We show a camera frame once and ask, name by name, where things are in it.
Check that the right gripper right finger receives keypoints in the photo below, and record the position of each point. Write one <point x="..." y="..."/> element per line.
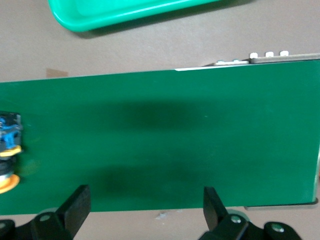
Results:
<point x="217" y="217"/>

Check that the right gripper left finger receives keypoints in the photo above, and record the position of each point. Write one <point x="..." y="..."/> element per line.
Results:
<point x="72" y="215"/>

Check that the yellow push button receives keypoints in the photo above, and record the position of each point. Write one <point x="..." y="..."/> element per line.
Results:
<point x="8" y="140"/>

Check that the green conveyor belt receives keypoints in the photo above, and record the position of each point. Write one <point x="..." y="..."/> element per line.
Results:
<point x="175" y="137"/>

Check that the green plastic tray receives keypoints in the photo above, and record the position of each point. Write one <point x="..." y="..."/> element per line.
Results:
<point x="112" y="15"/>

